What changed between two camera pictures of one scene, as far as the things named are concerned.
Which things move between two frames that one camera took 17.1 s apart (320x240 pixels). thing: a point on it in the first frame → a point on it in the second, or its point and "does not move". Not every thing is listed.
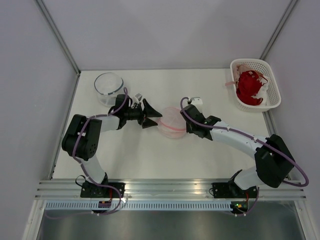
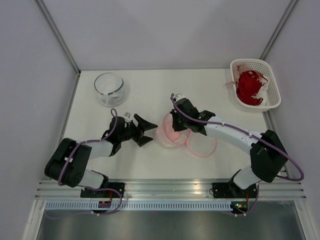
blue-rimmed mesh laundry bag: x=106 y=86 does not move
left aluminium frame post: x=45 y=11 does not move
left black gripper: x=149 y=112 → x=144 y=125
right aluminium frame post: x=277 y=30 does not move
